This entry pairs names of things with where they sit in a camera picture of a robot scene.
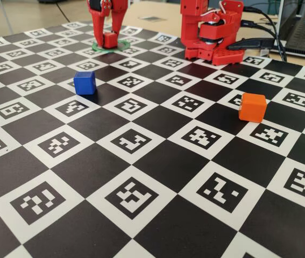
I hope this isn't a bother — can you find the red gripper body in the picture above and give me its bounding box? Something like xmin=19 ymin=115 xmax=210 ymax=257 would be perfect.
xmin=87 ymin=0 xmax=129 ymax=17

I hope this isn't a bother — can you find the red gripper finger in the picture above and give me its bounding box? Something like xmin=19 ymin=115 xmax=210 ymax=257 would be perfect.
xmin=89 ymin=11 xmax=105 ymax=49
xmin=111 ymin=10 xmax=128 ymax=41

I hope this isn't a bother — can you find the red cube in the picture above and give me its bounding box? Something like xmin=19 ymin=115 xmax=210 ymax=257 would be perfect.
xmin=103 ymin=32 xmax=118 ymax=49

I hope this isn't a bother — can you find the blue cube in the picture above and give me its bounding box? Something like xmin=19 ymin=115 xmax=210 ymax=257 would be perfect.
xmin=73 ymin=70 xmax=97 ymax=96

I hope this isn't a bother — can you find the red perforated robot base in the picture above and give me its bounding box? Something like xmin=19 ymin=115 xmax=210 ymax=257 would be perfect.
xmin=184 ymin=47 xmax=245 ymax=67

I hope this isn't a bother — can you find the orange cube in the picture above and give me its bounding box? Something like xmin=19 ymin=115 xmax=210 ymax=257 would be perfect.
xmin=238 ymin=92 xmax=267 ymax=124

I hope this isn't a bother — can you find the small printed marker sticker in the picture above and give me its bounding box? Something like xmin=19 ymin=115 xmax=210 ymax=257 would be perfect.
xmin=138 ymin=16 xmax=166 ymax=23

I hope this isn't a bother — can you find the black white marker checkerboard mat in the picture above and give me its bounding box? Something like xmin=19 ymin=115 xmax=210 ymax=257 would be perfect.
xmin=0 ymin=20 xmax=305 ymax=258

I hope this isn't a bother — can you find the dark laptop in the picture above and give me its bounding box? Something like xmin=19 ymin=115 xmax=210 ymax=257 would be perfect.
xmin=277 ymin=0 xmax=305 ymax=61

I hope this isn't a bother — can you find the green ring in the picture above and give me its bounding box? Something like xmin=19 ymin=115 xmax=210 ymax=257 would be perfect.
xmin=91 ymin=39 xmax=130 ymax=54

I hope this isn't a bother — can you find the black cable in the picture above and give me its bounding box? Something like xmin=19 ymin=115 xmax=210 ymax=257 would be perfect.
xmin=240 ymin=20 xmax=287 ymax=61
xmin=242 ymin=6 xmax=288 ymax=62

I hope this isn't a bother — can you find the black clamp handle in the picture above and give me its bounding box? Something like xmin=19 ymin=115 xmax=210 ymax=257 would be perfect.
xmin=226 ymin=37 xmax=274 ymax=52

